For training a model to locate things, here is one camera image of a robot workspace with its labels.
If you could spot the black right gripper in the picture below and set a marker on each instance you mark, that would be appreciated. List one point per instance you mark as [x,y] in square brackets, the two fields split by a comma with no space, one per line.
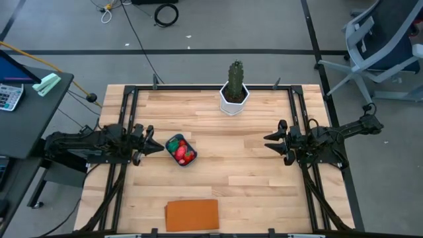
[294,142]

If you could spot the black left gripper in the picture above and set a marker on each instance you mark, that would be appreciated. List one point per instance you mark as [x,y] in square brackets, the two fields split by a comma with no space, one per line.
[138,142]

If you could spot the pink toy dragon fruit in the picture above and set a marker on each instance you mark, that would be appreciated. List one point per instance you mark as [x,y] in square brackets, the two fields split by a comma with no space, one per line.
[180,153]

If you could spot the red toy tomato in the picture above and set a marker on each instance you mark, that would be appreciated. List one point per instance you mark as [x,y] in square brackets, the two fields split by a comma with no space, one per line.
[182,142]

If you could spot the pink wrinkled toy produce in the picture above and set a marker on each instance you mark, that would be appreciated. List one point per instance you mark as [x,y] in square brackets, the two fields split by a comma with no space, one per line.
[181,162]

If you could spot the large red toy strawberry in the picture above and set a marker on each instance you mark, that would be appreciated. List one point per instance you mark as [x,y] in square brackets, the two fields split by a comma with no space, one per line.
[189,156]

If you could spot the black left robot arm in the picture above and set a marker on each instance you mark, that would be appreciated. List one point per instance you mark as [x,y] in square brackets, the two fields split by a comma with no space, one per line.
[82,145]

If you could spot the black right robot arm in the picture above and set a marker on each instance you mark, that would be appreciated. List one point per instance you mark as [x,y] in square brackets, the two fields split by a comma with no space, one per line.
[350,127]

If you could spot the teal plastic tupperware container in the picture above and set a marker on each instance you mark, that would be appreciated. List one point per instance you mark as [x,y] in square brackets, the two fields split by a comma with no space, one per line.
[170,154]

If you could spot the white hexagonal plant pot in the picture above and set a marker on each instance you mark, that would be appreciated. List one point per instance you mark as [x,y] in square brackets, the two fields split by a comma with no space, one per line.
[231,109]

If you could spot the green cactus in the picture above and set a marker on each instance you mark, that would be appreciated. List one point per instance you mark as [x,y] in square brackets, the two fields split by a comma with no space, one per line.
[235,77]

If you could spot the orange cloth mat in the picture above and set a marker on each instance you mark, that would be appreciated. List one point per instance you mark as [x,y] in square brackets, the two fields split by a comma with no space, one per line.
[191,215]

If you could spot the black desk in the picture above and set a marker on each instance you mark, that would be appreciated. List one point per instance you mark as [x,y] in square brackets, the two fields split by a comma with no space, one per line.
[33,125]

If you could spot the mint green stapler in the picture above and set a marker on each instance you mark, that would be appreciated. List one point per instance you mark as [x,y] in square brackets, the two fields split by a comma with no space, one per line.
[46,84]

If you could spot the grey office chair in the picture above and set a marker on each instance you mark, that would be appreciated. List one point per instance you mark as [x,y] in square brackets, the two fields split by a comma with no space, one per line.
[380,33]

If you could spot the grey calculator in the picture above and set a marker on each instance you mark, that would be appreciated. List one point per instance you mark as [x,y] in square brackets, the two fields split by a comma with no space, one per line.
[10,96]

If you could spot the black monitor with blue screen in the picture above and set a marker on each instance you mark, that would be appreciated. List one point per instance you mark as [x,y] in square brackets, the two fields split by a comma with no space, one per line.
[10,71]

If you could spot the black aluminium table frame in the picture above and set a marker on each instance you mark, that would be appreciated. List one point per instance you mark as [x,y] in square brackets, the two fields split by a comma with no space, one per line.
[205,87]

